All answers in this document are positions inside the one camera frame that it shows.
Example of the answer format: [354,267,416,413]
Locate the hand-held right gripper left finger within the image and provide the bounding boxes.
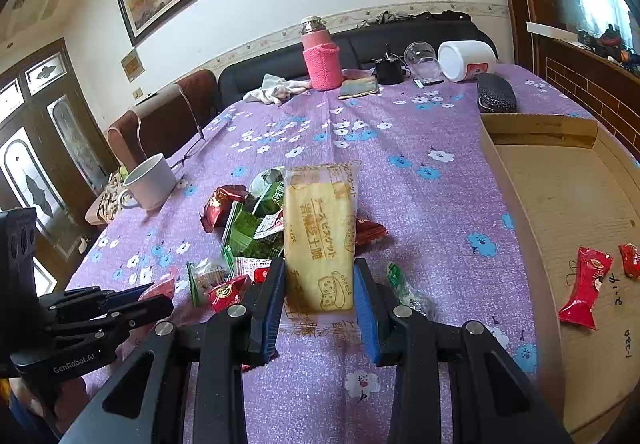
[60,256,288,444]

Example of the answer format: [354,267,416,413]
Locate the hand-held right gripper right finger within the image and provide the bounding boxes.
[352,258,576,444]

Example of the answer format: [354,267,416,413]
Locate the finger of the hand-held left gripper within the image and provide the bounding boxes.
[49,295,174,346]
[39,283,156,313]

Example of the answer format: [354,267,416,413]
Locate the pink cartoon snack packet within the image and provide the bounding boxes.
[139,268,179,302]

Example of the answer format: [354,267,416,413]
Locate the green triangular snack packet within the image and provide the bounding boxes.
[225,231,286,261]
[221,200,263,247]

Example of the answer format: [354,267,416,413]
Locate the yellow biscuit packet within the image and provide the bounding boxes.
[282,161,362,345]

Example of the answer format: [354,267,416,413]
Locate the green and white tea packet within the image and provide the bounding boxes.
[251,168,286,217]

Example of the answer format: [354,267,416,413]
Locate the shallow cardboard box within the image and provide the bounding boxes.
[479,113,640,435]

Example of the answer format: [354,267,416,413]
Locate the person's left hand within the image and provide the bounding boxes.
[30,371,101,440]

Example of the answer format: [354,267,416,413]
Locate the floral cushion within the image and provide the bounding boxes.
[85,169,131,225]

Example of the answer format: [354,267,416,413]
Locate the purple floral tablecloth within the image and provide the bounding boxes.
[65,64,601,444]

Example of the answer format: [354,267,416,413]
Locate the white mug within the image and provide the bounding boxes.
[119,154,178,211]

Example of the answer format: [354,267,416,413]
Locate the wooden glass door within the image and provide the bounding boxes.
[0,38,108,282]

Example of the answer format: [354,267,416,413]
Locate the thin-framed eyeglasses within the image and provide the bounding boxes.
[170,121,236,169]

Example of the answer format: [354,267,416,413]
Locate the brown armchair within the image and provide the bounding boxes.
[175,70,219,135]
[106,84,206,172]

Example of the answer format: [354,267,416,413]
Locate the crumpled white cloth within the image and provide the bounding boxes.
[243,72,313,107]

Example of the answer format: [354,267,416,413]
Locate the red cartoon snack packet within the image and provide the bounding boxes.
[558,246,613,331]

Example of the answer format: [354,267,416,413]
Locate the olive fabric pouch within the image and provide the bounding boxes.
[337,76,382,100]

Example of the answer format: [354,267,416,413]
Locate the small black container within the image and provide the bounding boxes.
[375,44,408,85]

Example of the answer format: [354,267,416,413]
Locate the pink thermos bottle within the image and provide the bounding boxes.
[300,16,343,92]

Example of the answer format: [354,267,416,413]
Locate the black glasses case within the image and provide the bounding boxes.
[476,74,518,115]

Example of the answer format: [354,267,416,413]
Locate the clear glass cup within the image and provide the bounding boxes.
[403,42,443,80]

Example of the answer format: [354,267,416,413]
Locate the small red snack packet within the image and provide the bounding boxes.
[618,244,640,281]

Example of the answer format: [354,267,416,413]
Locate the white plastic jar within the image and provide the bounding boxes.
[437,40,498,83]

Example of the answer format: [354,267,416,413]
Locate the black sofa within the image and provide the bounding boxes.
[218,18,498,107]

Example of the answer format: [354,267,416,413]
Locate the dark clothing heap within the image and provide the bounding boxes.
[365,10,466,24]

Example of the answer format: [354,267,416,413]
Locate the wooden brick-pattern counter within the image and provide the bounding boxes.
[527,21,640,149]

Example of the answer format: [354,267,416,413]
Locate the white flat box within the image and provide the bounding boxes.
[526,21,568,37]

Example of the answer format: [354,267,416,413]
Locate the heap of assorted clutter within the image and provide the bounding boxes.
[575,24,640,74]

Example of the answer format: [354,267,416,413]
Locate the gold wall plaque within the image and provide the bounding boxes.
[121,48,146,82]

